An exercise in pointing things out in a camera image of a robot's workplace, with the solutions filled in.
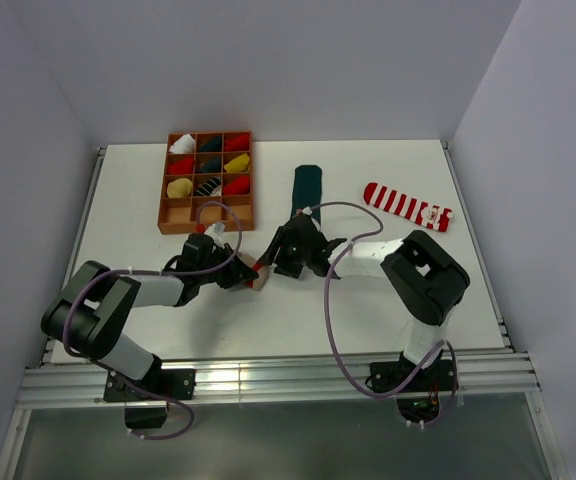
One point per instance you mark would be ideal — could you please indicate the yellow rolled sock right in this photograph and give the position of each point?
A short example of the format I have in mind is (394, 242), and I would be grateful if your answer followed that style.
(238, 164)

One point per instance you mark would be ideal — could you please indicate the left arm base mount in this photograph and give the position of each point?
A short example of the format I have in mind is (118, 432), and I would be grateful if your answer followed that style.
(148, 402)

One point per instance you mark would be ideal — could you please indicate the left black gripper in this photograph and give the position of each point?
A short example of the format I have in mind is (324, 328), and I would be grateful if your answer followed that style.
(237, 273)

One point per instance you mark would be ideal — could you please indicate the wooden compartment organizer tray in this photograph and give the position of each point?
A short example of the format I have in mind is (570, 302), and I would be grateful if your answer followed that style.
(181, 215)

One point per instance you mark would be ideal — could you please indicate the dark green reindeer sock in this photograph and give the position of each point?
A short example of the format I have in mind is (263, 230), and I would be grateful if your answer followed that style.
(307, 190)

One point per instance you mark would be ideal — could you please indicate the mustard rolled sock left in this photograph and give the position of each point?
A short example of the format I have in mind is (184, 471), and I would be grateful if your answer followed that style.
(179, 188)

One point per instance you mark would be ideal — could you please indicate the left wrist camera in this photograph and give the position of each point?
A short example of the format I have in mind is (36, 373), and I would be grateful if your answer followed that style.
(214, 230)

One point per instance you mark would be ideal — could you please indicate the red rolled sock top right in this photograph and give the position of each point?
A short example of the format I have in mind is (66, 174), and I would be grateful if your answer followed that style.
(234, 143)

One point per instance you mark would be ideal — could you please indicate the red white striped santa sock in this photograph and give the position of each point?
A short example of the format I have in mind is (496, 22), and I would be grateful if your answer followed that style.
(423, 214)

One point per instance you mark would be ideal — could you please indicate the black white striped rolled sock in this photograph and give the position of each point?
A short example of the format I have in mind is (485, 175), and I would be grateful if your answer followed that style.
(208, 188)

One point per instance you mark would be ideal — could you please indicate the red rolled sock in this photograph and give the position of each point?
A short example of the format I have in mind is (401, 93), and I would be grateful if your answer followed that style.
(240, 185)
(183, 166)
(234, 143)

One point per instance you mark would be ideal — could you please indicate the dark teal rolled sock middle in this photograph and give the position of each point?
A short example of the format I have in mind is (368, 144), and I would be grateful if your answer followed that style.
(212, 165)

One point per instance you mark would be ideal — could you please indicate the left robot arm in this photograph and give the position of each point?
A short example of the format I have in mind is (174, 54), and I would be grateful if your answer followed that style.
(90, 313)

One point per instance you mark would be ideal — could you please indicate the aluminium frame rail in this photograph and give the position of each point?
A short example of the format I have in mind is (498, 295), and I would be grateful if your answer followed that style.
(265, 381)

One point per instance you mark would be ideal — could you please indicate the red rolled sock left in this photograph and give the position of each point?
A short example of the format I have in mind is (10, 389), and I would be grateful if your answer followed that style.
(183, 166)

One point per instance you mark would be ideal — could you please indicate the dark teal rolled sock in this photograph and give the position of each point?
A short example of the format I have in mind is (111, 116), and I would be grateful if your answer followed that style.
(209, 143)
(212, 165)

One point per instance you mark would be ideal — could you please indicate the dark teal rolled sock top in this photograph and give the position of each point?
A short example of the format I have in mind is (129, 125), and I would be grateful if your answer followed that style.
(209, 143)

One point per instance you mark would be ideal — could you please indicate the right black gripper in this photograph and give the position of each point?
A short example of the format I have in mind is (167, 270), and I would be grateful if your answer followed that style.
(281, 239)

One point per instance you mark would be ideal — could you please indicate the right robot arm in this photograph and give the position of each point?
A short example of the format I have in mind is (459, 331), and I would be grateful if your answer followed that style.
(429, 282)

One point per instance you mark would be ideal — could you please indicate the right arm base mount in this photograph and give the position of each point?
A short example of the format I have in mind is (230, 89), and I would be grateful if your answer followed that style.
(426, 386)

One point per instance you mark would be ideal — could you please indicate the beige red sock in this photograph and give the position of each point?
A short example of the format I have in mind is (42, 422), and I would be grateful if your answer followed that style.
(260, 277)

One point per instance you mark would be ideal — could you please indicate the red rolled sock lower right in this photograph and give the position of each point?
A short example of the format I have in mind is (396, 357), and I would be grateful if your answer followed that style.
(240, 185)

